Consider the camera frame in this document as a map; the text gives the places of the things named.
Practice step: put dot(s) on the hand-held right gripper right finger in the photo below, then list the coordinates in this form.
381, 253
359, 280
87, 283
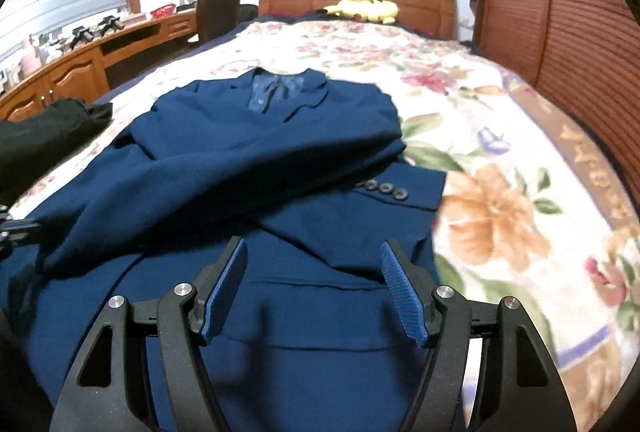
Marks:
402, 292

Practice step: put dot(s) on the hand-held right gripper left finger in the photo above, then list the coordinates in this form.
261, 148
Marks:
227, 292

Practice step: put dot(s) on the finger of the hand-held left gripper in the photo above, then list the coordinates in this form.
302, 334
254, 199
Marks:
20, 232

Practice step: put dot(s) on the navy blue suit jacket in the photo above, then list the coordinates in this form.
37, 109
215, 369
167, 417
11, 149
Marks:
280, 151

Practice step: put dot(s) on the black cloth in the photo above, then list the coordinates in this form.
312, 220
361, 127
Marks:
45, 136

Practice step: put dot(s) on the wooden desk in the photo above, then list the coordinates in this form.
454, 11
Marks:
75, 74

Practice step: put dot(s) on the pink vase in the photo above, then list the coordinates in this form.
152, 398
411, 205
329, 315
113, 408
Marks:
31, 59

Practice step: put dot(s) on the floral blanket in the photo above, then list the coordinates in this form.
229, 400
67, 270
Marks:
500, 136

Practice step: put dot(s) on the red basket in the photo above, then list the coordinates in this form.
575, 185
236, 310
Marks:
162, 11

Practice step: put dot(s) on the dark wooden chair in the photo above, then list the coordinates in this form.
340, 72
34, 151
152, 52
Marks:
220, 14

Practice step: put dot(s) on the yellow plush toy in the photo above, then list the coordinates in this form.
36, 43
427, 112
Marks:
365, 9

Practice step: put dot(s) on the wooden louvered wardrobe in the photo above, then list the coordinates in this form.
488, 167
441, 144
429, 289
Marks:
575, 36

